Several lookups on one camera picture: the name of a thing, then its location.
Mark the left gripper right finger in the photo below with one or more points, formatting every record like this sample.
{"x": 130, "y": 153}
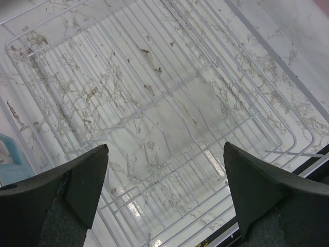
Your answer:
{"x": 275, "y": 207}

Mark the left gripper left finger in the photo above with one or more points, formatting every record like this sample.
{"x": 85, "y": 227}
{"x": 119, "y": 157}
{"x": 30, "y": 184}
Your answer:
{"x": 56, "y": 207}

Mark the blue mug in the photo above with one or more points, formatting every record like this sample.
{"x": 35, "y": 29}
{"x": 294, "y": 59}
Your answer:
{"x": 19, "y": 169}

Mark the white wire dish rack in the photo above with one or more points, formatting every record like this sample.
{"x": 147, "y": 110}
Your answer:
{"x": 165, "y": 84}

